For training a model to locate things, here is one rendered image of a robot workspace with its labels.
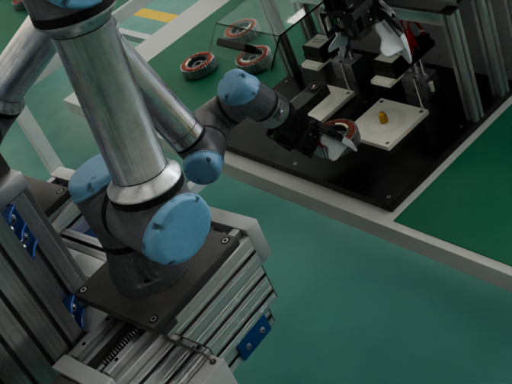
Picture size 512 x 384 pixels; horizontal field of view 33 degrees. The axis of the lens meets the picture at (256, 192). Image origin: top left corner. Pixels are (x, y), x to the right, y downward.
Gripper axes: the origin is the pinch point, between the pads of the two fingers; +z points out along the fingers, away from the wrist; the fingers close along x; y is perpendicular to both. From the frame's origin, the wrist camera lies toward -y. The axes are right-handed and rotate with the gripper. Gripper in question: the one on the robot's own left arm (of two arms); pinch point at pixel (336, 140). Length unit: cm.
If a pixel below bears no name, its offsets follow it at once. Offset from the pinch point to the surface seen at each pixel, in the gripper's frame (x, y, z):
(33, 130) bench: -160, 28, 18
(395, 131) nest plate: 5.5, -8.4, 11.1
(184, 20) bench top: -115, -29, 27
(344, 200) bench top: 6.9, 11.7, 3.4
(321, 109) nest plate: -20.1, -8.7, 11.3
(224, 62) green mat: -75, -16, 20
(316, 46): -22.5, -21.7, 2.8
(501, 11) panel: 19.7, -40.6, 9.6
